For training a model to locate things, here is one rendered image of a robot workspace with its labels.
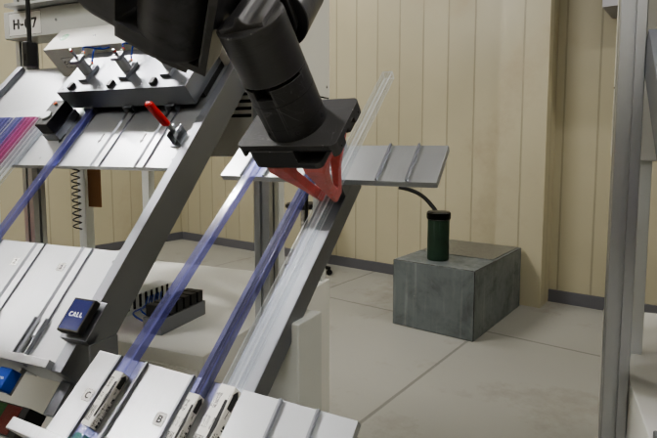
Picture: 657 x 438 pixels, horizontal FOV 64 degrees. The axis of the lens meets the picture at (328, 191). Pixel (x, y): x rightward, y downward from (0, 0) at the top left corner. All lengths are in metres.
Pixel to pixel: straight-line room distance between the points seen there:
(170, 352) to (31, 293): 0.30
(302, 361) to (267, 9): 0.43
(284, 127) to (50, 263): 0.64
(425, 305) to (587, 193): 1.32
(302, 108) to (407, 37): 3.75
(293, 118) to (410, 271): 2.60
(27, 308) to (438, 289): 2.31
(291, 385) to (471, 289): 2.24
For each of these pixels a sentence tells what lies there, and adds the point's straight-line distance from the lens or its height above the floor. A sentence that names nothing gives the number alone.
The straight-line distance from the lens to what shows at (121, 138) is 1.14.
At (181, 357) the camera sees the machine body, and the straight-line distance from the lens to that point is 1.13.
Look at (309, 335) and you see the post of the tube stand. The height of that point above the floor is 0.79.
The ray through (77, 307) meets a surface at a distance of 0.83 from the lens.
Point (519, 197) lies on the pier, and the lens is 3.56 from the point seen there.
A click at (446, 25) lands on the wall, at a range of 4.05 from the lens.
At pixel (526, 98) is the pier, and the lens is 3.55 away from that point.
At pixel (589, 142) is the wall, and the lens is 3.67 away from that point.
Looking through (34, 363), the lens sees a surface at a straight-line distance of 0.87.
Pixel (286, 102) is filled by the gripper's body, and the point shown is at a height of 1.06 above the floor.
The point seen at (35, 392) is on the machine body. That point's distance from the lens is 1.46.
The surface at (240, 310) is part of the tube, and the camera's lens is 0.61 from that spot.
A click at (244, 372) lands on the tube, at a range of 0.44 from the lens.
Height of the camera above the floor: 1.03
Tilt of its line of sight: 5 degrees down
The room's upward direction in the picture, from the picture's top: straight up
